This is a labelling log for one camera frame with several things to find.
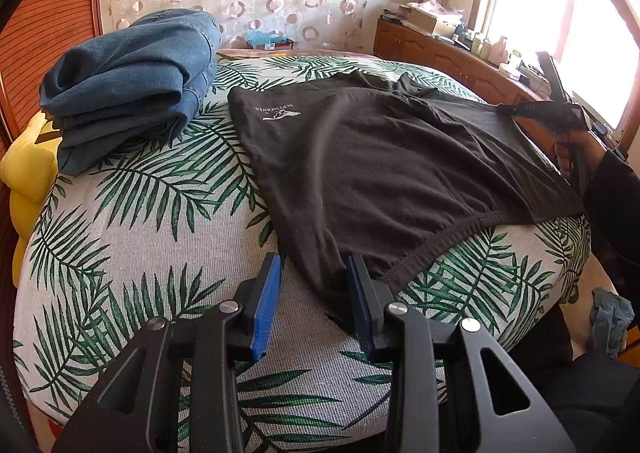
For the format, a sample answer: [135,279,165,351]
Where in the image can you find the palm leaf print bedsheet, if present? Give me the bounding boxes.
[13,55,590,452]

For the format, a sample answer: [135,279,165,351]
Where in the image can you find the folded blue jeans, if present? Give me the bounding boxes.
[39,9,221,176]

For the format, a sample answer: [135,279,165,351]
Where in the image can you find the wooden slatted wardrobe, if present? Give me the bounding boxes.
[1,0,101,142]

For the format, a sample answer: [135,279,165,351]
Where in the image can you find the yellow pillow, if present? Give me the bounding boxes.
[1,112,62,287]

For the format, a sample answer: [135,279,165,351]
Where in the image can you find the wooden side cabinet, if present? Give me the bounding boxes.
[372,18,561,154]

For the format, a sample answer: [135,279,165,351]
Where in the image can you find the person's right hand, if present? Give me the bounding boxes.
[554,130,606,181]

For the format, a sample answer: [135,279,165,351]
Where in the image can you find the clutter on cabinet top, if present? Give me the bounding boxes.
[378,4,549,100]

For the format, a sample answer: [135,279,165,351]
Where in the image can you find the window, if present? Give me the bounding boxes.
[476,0,639,135]

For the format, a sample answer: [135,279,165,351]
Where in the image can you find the black pants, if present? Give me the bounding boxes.
[228,72,582,303]

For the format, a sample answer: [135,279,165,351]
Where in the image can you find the box with blue cloth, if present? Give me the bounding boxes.
[245,30,295,51]

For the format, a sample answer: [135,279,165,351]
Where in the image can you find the blue cloth on floor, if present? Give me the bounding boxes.
[589,287,634,359]

